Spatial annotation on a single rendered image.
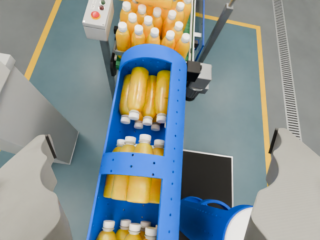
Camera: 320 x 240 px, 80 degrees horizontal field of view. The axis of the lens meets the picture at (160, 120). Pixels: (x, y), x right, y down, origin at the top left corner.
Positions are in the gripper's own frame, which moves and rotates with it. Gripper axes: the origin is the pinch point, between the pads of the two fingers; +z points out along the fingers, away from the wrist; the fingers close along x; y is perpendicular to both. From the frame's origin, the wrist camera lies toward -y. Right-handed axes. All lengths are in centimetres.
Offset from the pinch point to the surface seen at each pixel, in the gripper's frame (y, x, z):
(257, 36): 27, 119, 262
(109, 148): 38, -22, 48
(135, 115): 26, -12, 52
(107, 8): -9, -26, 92
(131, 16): -5, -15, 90
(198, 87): 37, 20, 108
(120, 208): 59, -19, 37
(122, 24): -3, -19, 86
